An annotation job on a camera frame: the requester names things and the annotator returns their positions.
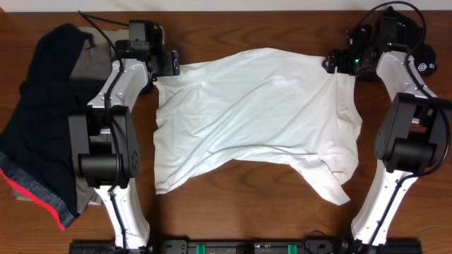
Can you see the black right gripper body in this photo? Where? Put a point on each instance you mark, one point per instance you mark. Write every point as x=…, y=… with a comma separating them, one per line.
x=347, y=62

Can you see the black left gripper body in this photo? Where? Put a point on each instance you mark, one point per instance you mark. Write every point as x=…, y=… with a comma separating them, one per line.
x=167, y=65

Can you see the white t-shirt with green logo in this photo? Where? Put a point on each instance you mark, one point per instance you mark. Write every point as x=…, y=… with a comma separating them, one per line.
x=261, y=105

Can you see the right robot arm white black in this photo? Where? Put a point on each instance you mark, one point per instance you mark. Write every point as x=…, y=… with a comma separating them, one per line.
x=413, y=140

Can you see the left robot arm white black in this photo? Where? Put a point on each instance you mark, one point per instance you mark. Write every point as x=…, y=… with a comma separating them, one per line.
x=104, y=145

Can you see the grey folded garment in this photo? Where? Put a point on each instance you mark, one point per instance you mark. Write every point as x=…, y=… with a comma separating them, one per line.
x=93, y=63

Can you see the black folded garment with logo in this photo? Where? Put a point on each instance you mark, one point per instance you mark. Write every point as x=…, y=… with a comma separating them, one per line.
x=409, y=33

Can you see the black garment with red trim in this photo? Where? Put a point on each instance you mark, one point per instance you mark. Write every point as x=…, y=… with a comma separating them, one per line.
x=36, y=157

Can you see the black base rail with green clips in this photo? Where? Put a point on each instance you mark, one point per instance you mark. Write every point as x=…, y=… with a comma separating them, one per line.
x=229, y=247

